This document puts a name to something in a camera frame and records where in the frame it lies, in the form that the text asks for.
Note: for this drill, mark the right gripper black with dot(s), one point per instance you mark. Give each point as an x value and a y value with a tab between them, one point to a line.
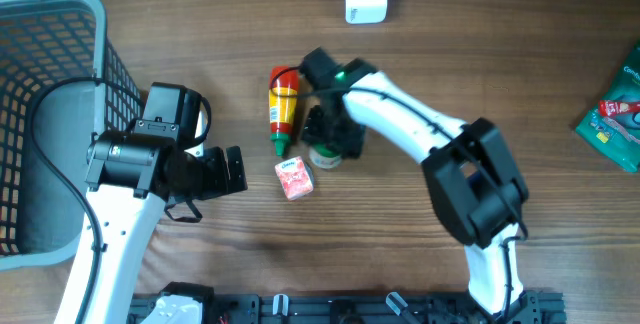
347	146

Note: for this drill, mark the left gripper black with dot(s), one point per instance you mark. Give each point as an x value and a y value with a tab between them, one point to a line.
220	184

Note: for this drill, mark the green lid jar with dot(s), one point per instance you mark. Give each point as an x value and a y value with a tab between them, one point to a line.
324	158

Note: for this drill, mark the red yellow sauce bottle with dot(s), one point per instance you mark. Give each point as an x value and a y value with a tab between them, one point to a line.
282	106

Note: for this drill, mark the red white small box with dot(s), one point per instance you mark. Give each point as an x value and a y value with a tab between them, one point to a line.
295	177

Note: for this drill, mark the red coffee stick sachet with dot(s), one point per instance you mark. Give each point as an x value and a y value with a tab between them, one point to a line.
612	108

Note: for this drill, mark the green snack bag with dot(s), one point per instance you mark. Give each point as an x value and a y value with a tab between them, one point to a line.
617	137

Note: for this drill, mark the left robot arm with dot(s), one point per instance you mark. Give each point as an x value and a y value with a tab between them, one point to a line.
134	177

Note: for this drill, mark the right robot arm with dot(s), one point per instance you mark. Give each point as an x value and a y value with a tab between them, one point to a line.
475	187

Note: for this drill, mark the grey plastic mesh basket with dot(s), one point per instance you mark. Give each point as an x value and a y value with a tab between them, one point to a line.
62	83

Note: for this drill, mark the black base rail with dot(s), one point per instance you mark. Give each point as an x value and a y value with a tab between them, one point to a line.
191	303

